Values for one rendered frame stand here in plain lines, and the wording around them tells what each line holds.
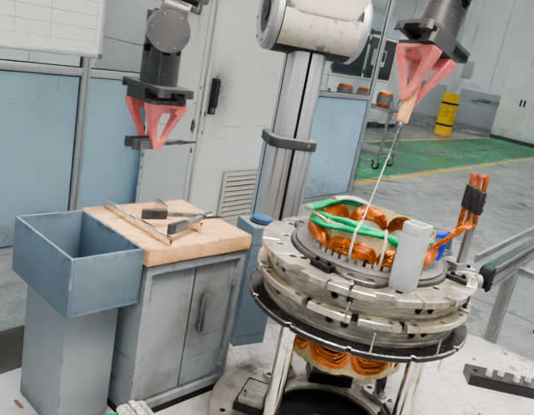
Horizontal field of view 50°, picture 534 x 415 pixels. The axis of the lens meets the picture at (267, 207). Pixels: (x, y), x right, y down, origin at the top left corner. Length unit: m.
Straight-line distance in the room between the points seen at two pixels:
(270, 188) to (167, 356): 0.50
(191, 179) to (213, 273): 2.18
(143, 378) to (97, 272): 0.22
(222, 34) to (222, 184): 0.81
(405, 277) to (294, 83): 0.62
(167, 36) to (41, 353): 0.48
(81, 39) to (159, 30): 2.28
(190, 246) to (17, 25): 2.17
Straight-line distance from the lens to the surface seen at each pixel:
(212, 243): 0.87
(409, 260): 0.74
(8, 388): 1.02
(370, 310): 0.75
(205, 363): 1.00
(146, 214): 0.88
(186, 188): 3.08
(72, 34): 3.04
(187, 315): 0.92
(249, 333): 1.17
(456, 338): 0.87
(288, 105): 1.25
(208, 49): 2.98
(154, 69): 0.87
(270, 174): 1.26
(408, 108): 0.83
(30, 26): 2.93
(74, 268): 0.76
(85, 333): 0.85
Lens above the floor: 1.37
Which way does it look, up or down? 16 degrees down
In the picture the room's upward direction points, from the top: 11 degrees clockwise
